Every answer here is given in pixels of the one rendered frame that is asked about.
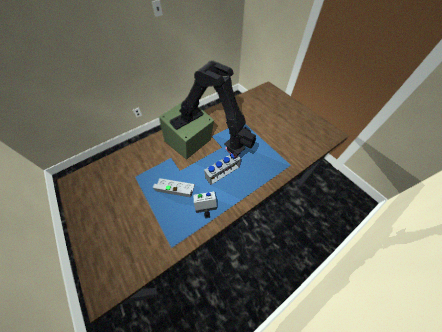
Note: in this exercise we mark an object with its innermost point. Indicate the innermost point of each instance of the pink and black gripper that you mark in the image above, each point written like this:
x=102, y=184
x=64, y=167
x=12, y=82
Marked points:
x=233, y=148

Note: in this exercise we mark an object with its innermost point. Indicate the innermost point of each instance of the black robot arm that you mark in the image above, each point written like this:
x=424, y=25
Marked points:
x=211, y=75

